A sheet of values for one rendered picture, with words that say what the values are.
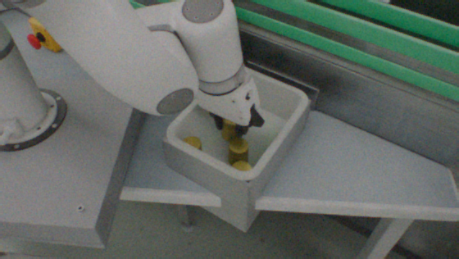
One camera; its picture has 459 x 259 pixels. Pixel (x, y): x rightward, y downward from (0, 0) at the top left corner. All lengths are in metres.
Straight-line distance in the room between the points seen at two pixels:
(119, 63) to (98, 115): 0.37
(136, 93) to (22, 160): 0.36
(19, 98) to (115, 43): 0.37
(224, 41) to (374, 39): 0.31
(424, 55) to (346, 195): 0.26
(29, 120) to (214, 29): 0.40
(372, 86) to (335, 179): 0.18
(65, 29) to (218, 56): 0.19
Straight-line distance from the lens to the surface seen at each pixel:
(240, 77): 0.54
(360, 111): 0.77
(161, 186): 0.69
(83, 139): 0.71
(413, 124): 0.76
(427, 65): 0.71
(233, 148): 0.65
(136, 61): 0.38
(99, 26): 0.37
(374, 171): 0.75
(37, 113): 0.74
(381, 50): 0.71
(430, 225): 1.32
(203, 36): 0.46
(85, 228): 0.60
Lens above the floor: 1.33
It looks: 49 degrees down
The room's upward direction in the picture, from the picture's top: straight up
